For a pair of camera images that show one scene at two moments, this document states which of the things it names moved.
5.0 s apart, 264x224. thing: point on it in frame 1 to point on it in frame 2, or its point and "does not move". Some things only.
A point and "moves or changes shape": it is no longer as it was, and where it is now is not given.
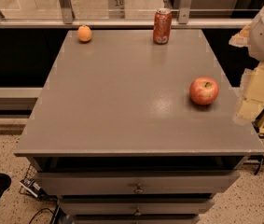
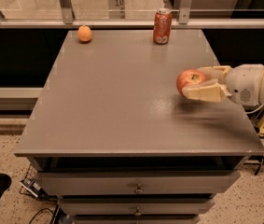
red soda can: x=162 y=21 does not move
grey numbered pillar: x=116 y=1 does not move
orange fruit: x=84 y=34 does not move
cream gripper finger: x=243 y=38 to x=209 y=91
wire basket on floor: x=29 y=185 does not move
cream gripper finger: x=259 y=87 to x=215 y=75
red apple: x=203 y=91 moves or changes shape
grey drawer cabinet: x=116 y=137 does not move
